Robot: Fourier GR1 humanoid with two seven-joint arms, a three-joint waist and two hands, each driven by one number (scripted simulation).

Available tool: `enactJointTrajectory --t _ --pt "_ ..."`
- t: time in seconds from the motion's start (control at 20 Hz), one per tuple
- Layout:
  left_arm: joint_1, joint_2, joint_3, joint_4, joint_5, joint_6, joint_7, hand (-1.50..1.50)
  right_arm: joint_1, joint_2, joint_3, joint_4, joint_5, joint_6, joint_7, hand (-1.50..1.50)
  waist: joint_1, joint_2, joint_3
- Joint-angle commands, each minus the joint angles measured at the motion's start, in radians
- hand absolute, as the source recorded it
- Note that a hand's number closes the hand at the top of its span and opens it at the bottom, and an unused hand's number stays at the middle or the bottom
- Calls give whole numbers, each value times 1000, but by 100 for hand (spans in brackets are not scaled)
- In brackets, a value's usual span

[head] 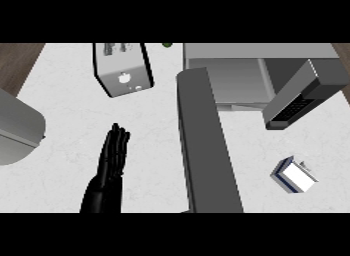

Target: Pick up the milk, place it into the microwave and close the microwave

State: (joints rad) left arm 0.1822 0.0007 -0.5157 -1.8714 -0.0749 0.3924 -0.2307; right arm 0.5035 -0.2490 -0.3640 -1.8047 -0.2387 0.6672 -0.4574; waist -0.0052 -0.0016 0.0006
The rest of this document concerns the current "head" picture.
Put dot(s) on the silver toaster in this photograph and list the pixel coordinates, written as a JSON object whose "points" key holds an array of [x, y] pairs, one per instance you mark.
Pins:
{"points": [[125, 70]]}

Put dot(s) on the pale grey rounded appliance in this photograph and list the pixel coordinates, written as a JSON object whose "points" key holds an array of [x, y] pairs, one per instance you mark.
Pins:
{"points": [[8, 126]]}

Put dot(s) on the dark grey microwave door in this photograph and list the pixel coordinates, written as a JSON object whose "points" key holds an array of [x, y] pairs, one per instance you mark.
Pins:
{"points": [[207, 143]]}

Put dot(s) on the small green object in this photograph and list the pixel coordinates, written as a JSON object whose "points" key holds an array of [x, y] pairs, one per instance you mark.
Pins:
{"points": [[167, 44]]}

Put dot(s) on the grey microwave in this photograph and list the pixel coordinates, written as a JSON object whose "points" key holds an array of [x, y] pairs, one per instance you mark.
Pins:
{"points": [[275, 83]]}

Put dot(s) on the white and blue milk carton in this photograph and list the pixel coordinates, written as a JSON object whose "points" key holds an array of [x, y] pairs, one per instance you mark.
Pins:
{"points": [[296, 176]]}

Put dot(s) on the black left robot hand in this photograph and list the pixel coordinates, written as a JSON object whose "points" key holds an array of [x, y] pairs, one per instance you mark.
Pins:
{"points": [[110, 166]]}

